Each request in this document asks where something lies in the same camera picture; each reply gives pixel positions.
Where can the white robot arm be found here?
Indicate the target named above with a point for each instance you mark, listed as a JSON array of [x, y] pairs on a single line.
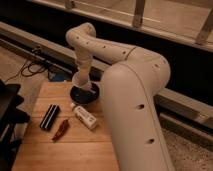
[[127, 91]]

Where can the red chili pepper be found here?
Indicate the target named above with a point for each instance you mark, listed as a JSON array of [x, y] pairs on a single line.
[[61, 130]]

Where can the dark ceramic bowl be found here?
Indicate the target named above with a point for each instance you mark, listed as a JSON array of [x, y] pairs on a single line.
[[82, 97]]

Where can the blue object behind table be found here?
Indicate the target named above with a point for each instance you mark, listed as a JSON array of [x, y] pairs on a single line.
[[57, 78]]

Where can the black rectangular box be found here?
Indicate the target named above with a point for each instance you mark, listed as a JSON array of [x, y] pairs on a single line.
[[49, 117]]

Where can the wooden board table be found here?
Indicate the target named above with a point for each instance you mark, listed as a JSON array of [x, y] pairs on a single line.
[[79, 149]]

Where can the white plastic bottle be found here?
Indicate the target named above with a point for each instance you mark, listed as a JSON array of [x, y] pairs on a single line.
[[84, 116]]

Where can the black chair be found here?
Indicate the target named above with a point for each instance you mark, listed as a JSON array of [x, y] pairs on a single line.
[[10, 116]]

